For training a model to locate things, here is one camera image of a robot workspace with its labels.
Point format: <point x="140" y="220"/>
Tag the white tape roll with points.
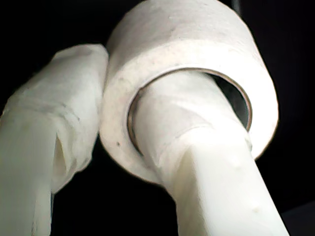
<point x="172" y="37"/>

